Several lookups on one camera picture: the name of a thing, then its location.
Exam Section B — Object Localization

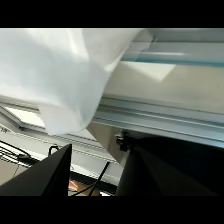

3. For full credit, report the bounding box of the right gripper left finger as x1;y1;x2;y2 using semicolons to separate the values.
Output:
0;143;73;197

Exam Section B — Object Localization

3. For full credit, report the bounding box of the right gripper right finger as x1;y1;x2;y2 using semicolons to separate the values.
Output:
114;144;218;197

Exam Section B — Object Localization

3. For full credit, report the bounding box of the white garment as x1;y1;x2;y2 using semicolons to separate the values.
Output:
0;28;145;136

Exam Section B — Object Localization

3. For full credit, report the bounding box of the black cable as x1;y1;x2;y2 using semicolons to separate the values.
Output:
68;161;111;197

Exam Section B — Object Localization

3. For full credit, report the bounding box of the silver frame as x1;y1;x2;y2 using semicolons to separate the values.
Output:
0;94;224;168

